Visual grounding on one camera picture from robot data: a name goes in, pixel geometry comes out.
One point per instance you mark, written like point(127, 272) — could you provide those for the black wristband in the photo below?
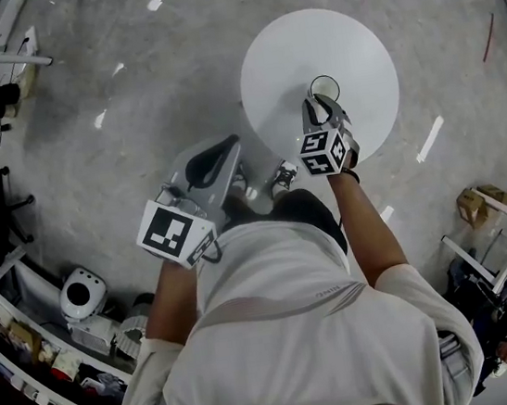
point(352, 174)

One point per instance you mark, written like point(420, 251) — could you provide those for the round white table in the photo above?
point(288, 51)

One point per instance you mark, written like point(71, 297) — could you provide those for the white plastic box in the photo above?
point(94, 336)

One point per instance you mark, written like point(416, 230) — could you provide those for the person's right forearm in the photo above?
point(369, 227)

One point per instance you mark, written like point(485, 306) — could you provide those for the person's right white shoe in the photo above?
point(284, 177)

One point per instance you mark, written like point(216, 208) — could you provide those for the cardboard box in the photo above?
point(474, 205)

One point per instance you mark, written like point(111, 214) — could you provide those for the person's white shoe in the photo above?
point(284, 177)
point(242, 185)

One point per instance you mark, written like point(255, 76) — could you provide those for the short red floor tape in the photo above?
point(488, 37)

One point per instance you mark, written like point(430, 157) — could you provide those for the person's left white shoe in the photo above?
point(242, 185)

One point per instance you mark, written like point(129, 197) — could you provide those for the person's left forearm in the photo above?
point(174, 301)

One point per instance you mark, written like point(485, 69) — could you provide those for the white storage shelf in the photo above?
point(7, 283)

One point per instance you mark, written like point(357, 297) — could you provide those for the white round appliance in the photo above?
point(81, 293)

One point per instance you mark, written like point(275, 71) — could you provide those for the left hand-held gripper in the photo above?
point(168, 230)

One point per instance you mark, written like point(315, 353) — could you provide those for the white t-shirt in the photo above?
point(290, 332)

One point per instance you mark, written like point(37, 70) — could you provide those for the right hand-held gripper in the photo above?
point(320, 161)

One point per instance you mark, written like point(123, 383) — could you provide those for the small glass cup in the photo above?
point(330, 85)

